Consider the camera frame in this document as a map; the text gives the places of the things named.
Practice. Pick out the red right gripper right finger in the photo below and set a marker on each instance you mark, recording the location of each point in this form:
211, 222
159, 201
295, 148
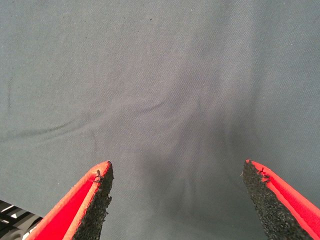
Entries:
282, 212

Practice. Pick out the black metal frame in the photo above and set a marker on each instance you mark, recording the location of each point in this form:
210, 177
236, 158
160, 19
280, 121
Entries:
12, 222

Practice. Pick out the dark grey table cloth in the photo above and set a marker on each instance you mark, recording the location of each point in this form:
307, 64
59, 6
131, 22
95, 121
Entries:
160, 87

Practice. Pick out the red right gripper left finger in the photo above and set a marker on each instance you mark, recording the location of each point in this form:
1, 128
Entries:
75, 215

